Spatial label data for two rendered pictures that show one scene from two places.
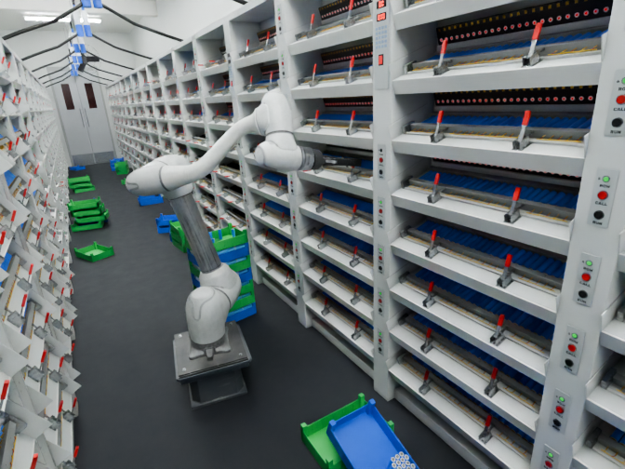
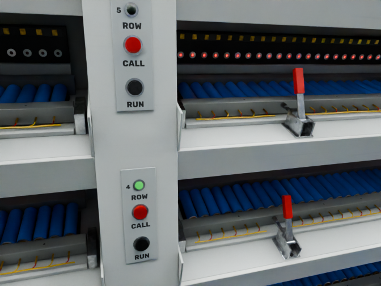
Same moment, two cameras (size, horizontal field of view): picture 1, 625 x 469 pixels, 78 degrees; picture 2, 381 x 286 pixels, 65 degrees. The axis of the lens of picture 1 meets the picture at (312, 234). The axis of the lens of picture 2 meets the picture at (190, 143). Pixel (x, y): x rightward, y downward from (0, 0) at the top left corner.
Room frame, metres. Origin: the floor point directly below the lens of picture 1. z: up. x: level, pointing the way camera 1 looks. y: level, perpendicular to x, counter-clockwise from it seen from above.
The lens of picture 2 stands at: (1.25, 0.04, 1.02)
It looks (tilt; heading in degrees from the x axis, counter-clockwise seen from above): 14 degrees down; 284
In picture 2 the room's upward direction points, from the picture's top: straight up
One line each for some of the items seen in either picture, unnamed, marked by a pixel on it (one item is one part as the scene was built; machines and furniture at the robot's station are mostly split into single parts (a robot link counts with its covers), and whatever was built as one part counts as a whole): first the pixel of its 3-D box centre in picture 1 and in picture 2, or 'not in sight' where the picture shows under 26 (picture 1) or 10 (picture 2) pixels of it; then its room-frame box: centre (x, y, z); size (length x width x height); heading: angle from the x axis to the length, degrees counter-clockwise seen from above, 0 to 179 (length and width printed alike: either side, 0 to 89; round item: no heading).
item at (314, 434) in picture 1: (347, 432); not in sight; (1.16, -0.09, 0.04); 0.30 x 0.20 x 0.08; 120
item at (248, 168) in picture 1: (256, 162); not in sight; (2.65, 0.35, 0.87); 0.20 x 0.09 x 1.74; 120
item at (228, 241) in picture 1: (216, 238); not in sight; (2.14, 0.56, 0.52); 0.30 x 0.20 x 0.08; 129
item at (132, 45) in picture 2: not in sight; (132, 45); (1.39, -0.26, 1.04); 0.02 x 0.01 x 0.02; 30
